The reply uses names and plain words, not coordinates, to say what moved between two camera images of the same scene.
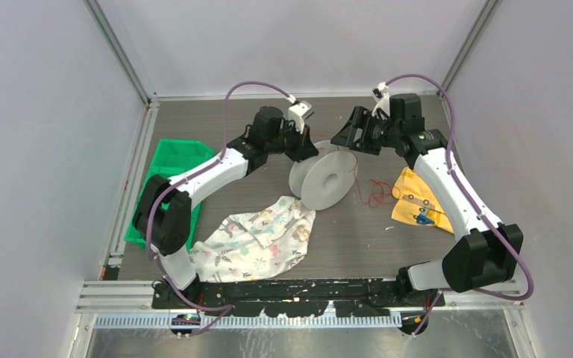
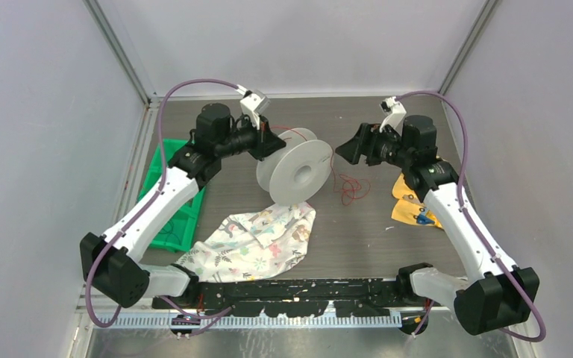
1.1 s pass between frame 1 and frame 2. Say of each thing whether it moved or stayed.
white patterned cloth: stayed
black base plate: stayed
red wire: moved
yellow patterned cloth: stayed
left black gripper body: moved
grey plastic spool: moved
